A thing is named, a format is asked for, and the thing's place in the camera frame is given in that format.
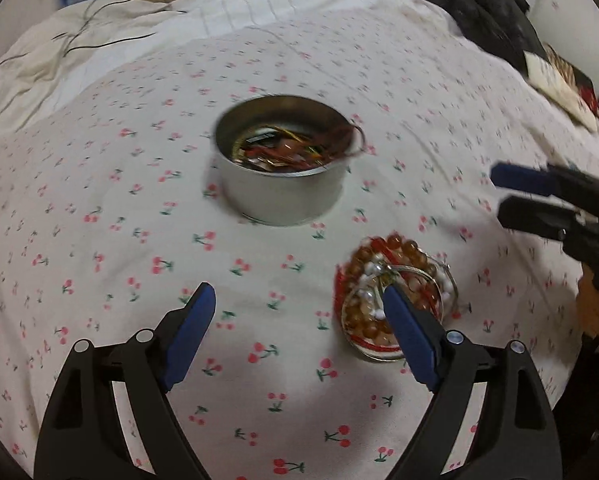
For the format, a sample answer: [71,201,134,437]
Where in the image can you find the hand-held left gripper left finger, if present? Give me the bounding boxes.
[33,282,216,480]

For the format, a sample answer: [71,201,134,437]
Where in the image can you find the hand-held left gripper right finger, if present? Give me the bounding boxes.
[382,284,564,480]

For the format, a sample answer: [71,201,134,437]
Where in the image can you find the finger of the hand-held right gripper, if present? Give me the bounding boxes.
[490,161,599,202]
[497,196,597,250]

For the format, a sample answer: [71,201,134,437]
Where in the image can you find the red seed bead bracelet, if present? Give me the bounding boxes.
[335,237,410,361]

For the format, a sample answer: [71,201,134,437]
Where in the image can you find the white pearl bead bracelet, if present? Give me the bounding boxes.
[354,260,455,321]

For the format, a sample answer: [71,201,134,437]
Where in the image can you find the pile of bead bracelets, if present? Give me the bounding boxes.
[342,260,459,361]

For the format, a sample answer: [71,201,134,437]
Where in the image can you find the amber bead bracelet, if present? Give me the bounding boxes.
[342,234,443,343]

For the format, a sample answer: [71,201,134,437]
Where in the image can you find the round silver metal tin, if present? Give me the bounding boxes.
[214,95,357,226]

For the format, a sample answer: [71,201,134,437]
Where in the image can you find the tangle of colourful jewelry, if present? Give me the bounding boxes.
[232,125,366,173]

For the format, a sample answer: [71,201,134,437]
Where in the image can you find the person's right hand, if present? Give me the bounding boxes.
[578,265,599,341]

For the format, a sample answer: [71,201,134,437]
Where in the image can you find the cherry print bed sheet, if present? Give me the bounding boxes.
[0,10,599,480]

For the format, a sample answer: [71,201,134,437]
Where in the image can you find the black jacket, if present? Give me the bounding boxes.
[419,0,550,73]

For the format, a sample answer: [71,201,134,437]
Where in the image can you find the cream striped duvet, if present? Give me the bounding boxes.
[0,0,460,131]

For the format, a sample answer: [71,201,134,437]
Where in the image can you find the thin black cable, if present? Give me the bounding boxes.
[54,0,187,58]

